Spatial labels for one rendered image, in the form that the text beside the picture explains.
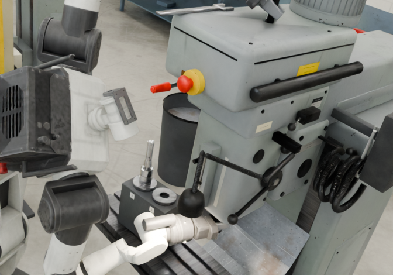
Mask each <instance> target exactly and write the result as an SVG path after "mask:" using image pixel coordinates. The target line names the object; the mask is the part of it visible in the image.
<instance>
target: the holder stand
mask: <svg viewBox="0 0 393 275"><path fill-rule="evenodd" d="M139 177H140V175H138V176H136V177H133V178H131V179H130V180H128V181H125V182H124V183H122V189H121V195H120V204H119V213H118V222H120V223H121V224H122V225H123V226H125V227H126V228H128V230H130V231H131V232H133V233H134V234H135V235H136V236H138V237H139V238H140V236H139V234H138V232H137V229H136V227H135V225H134V221H135V219H136V217H137V216H139V215H140V214H142V213H145V212H151V213H152V214H153V215H154V217H156V216H162V215H167V214H174V215H176V214H179V212H178V211H177V204H178V199H179V197H180V195H178V194H177V193H175V192H174V191H173V190H171V189H169V188H168V187H166V186H165V185H163V184H162V183H160V182H159V181H157V180H156V179H154V178H153V177H152V181H151V184H150V185H141V184H140V183H139Z"/></svg>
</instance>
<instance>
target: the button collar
mask: <svg viewBox="0 0 393 275"><path fill-rule="evenodd" d="M183 75H185V76H187V77H188V78H191V79H192V80H193V83H194V84H193V87H191V88H190V90H189V91H188V92H187V94H189V95H198V94H200V93H202V92H203V90H204V87H205V80H204V77H203V75H202V73H201V72H200V71H199V70H197V69H192V70H187V71H186V72H185V73H184V74H183Z"/></svg>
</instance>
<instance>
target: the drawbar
mask: <svg viewBox="0 0 393 275"><path fill-rule="evenodd" d="M273 1H274V3H275V4H276V5H277V6H278V4H279V1H280V0H273ZM265 22H266V23H272V24H273V23H274V18H273V17H272V16H271V15H270V14H268V16H267V19H266V20H265Z"/></svg>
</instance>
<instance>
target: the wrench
mask: <svg viewBox="0 0 393 275"><path fill-rule="evenodd" d="M224 7H225V4H213V5H212V6H203V7H196V8H184V9H172V10H164V11H156V14H158V15H160V16H169V15H180V14H186V13H197V12H208V11H219V10H221V11H233V10H234V8H233V7H225V8H224Z"/></svg>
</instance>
